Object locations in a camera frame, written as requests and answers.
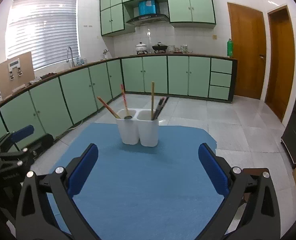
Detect white window blinds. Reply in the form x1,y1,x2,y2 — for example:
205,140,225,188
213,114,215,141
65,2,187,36
5,0,80,69

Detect blue table mat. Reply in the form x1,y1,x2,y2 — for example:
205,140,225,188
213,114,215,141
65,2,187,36
56,123,223,239

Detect white twin utensil holder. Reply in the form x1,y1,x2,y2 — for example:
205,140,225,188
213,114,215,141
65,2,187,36
115,108,159,147

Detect red patterned bamboo chopstick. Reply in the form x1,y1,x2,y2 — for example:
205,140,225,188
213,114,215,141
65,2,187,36
120,84,130,116

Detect plain wooden chopstick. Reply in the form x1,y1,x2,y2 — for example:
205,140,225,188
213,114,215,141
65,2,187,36
151,81,155,120

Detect range hood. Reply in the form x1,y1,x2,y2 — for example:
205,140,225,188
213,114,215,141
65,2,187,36
126,14,169,27

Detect green upper kitchen cabinets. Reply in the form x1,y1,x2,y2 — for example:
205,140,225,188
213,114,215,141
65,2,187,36
100,0,216,36

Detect right wooden door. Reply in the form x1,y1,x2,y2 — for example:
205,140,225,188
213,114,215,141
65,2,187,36
265,5,295,120

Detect green lower kitchen cabinets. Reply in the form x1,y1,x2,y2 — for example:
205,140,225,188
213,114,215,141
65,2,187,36
0,54,237,148

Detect glass jars on counter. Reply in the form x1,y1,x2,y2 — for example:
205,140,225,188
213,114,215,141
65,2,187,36
167,44,188,54

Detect dark spoon in holder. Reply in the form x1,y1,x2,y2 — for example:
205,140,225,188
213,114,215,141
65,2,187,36
124,115,132,120

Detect wooden door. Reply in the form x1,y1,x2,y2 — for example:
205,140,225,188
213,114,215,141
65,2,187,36
228,3,266,99
265,5,295,120

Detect black chopstick silver band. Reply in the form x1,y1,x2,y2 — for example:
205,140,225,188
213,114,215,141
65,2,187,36
151,97,165,120

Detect chrome sink faucet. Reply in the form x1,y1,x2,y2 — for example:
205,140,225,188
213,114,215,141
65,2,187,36
66,46,75,68

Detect cardboard board with devices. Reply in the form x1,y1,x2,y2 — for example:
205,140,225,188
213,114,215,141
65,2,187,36
0,51,35,100

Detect green kitchen cabinets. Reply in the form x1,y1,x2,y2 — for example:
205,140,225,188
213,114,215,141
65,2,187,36
100,0,216,36
0,54,237,148

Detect left wooden door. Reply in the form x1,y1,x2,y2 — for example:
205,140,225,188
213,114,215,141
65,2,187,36
228,3,266,99

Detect green bottle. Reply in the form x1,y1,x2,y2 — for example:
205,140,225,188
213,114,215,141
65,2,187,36
227,38,233,57

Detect blue box above hood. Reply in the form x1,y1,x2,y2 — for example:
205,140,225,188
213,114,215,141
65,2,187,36
138,0,160,16

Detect red orange patterned chopstick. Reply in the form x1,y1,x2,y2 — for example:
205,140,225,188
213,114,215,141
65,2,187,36
96,96,120,119

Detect black green chopstick in holder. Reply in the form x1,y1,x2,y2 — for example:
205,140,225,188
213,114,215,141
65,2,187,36
155,96,169,120

